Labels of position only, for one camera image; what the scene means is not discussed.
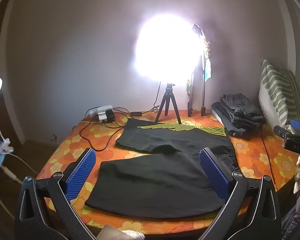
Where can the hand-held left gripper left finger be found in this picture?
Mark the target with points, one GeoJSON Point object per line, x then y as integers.
{"type": "Point", "coordinates": [81, 172]}

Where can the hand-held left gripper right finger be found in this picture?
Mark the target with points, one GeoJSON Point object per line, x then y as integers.
{"type": "Point", "coordinates": [215, 173]}

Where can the black pants with yellow stripes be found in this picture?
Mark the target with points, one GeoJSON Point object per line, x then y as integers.
{"type": "Point", "coordinates": [152, 180]}

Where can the orange floral bed sheet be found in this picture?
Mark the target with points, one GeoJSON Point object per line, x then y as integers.
{"type": "Point", "coordinates": [260, 160]}

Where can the green striped white pillow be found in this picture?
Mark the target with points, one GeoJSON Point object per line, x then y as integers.
{"type": "Point", "coordinates": [277, 90]}

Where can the dark grey folded cloth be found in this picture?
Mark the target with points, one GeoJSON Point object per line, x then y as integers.
{"type": "Point", "coordinates": [230, 127]}

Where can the black power adapter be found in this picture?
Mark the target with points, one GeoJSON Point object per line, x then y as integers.
{"type": "Point", "coordinates": [110, 116]}

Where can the white power strip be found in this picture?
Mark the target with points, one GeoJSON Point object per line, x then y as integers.
{"type": "Point", "coordinates": [100, 109]}

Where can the grey striped clothing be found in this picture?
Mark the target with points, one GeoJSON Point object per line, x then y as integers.
{"type": "Point", "coordinates": [295, 217]}

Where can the beige cloth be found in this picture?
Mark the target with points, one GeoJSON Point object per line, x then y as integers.
{"type": "Point", "coordinates": [120, 233]}

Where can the small black tripod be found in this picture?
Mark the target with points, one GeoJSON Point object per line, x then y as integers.
{"type": "Point", "coordinates": [169, 92]}

